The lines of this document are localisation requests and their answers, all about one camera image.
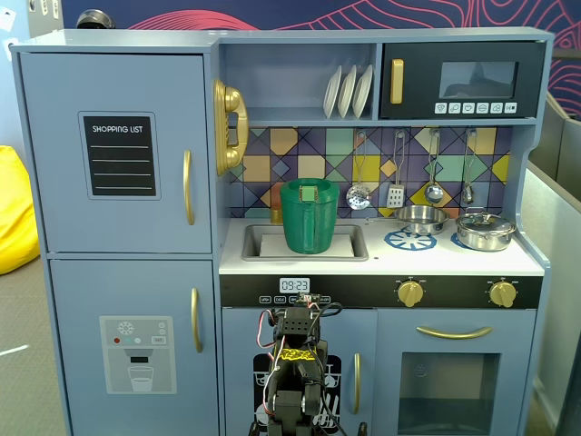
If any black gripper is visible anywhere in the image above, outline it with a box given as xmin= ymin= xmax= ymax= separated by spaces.
xmin=290 ymin=302 xmax=326 ymax=317

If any blue door with shopping list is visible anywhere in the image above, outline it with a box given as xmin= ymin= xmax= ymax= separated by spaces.
xmin=18 ymin=52 xmax=213 ymax=254

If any blue oven door with window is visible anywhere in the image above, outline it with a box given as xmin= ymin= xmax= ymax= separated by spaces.
xmin=376 ymin=308 xmax=537 ymax=436

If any blue door with water dispenser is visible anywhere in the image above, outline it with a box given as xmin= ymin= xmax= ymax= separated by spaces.
xmin=48 ymin=259 xmax=220 ymax=436

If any black microwave door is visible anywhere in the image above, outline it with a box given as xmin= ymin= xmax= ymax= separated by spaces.
xmin=379 ymin=41 xmax=546 ymax=120

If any grey toy sink basin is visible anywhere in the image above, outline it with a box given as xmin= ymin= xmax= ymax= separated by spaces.
xmin=240 ymin=223 xmax=369 ymax=263

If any green plastic pitcher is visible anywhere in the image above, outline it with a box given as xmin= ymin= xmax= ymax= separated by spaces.
xmin=279 ymin=178 xmax=340 ymax=254

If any gold stove knob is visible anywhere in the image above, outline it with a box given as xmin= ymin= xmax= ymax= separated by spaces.
xmin=398 ymin=280 xmax=427 ymax=308
xmin=488 ymin=280 xmax=517 ymax=309

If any steel skimmer spoon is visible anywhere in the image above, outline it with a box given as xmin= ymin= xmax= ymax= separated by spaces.
xmin=346 ymin=131 xmax=372 ymax=211

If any steel slotted spatula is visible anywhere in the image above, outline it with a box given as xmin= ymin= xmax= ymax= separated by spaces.
xmin=387 ymin=130 xmax=406 ymax=206

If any steel frying pan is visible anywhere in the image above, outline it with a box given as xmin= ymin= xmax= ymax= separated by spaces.
xmin=366 ymin=204 xmax=450 ymax=236

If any steel ladle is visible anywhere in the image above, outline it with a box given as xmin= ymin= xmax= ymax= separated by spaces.
xmin=424 ymin=130 xmax=444 ymax=205

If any steel pot with lid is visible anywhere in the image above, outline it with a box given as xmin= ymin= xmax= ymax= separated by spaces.
xmin=455 ymin=207 xmax=517 ymax=252

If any hanging metal spoon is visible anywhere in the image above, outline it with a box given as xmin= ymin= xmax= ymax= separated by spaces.
xmin=461 ymin=130 xmax=478 ymax=204

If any white toy plate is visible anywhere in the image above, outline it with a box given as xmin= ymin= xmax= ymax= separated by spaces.
xmin=322 ymin=65 xmax=343 ymax=120
xmin=338 ymin=64 xmax=358 ymax=120
xmin=352 ymin=64 xmax=374 ymax=119

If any gold toy telephone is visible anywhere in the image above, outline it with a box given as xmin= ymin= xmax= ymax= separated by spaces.
xmin=212 ymin=79 xmax=250 ymax=177

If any grey partition panel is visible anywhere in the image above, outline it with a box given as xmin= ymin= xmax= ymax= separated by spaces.
xmin=521 ymin=90 xmax=581 ymax=436

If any yellow bean bag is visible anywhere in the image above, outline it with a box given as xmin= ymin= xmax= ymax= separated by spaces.
xmin=0 ymin=144 xmax=41 ymax=276

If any blue toy kitchen unit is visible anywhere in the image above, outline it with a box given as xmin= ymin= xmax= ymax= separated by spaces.
xmin=9 ymin=26 xmax=556 ymax=436

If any black helmet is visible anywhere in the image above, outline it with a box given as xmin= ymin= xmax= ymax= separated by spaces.
xmin=75 ymin=9 xmax=114 ymax=31

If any gold curved door handle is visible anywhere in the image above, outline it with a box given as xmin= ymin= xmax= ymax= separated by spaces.
xmin=182 ymin=149 xmax=196 ymax=227
xmin=352 ymin=352 xmax=362 ymax=415
xmin=190 ymin=287 xmax=204 ymax=354

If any gold curved oven handle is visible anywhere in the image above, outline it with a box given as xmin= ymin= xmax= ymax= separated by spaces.
xmin=416 ymin=325 xmax=494 ymax=341

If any gold straight microwave handle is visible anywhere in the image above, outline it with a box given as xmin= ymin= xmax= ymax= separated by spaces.
xmin=389 ymin=58 xmax=405 ymax=105

